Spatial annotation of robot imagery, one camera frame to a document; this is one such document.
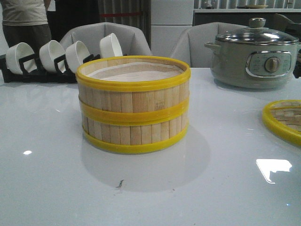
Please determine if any bamboo steamer tray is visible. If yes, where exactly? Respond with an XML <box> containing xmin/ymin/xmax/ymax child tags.
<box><xmin>76</xmin><ymin>56</ymin><xmax>191</xmax><ymax>126</ymax></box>
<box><xmin>82</xmin><ymin>112</ymin><xmax>189</xmax><ymax>154</ymax></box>

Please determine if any bamboo steamer lid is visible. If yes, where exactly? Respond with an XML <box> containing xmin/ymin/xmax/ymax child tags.
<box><xmin>262</xmin><ymin>100</ymin><xmax>301</xmax><ymax>146</ymax></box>

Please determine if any left grey chair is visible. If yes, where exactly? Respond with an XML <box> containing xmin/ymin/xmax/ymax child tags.
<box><xmin>60</xmin><ymin>22</ymin><xmax>152</xmax><ymax>56</ymax></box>

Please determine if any grey chair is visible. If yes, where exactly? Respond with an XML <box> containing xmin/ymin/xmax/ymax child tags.
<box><xmin>170</xmin><ymin>22</ymin><xmax>245</xmax><ymax>68</ymax></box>
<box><xmin>60</xmin><ymin>22</ymin><xmax>152</xmax><ymax>56</ymax></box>

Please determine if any right grey chair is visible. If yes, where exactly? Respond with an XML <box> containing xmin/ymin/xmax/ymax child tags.
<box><xmin>170</xmin><ymin>22</ymin><xmax>245</xmax><ymax>68</ymax></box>

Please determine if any white bowl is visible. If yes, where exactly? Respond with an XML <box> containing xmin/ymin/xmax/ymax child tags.
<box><xmin>99</xmin><ymin>33</ymin><xmax>123</xmax><ymax>58</ymax></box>
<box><xmin>6</xmin><ymin>42</ymin><xmax>34</xmax><ymax>74</ymax></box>
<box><xmin>65</xmin><ymin>41</ymin><xmax>91</xmax><ymax>73</ymax></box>
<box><xmin>39</xmin><ymin>40</ymin><xmax>65</xmax><ymax>73</ymax></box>

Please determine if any white drawer cabinet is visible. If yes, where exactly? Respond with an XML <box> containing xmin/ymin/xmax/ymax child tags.
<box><xmin>150</xmin><ymin>0</ymin><xmax>194</xmax><ymax>57</ymax></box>

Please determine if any green electric cooking pot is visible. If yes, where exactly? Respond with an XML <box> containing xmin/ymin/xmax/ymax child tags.
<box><xmin>204</xmin><ymin>41</ymin><xmax>301</xmax><ymax>89</ymax></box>

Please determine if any person in black clothes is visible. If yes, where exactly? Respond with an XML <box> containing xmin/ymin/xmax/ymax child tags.
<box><xmin>47</xmin><ymin>0</ymin><xmax>100</xmax><ymax>41</ymax></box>

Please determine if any black bowl rack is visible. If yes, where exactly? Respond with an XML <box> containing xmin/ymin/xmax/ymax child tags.
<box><xmin>0</xmin><ymin>54</ymin><xmax>77</xmax><ymax>83</ymax></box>

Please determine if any dark grey sideboard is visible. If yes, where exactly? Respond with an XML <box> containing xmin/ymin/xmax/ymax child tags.
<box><xmin>192</xmin><ymin>8</ymin><xmax>301</xmax><ymax>27</ymax></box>

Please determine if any glass pot lid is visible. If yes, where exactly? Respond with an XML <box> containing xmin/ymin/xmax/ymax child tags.
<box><xmin>215</xmin><ymin>17</ymin><xmax>299</xmax><ymax>45</ymax></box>

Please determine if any person in beige shirt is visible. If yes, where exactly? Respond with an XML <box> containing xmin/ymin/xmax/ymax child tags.
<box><xmin>0</xmin><ymin>0</ymin><xmax>52</xmax><ymax>53</ymax></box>

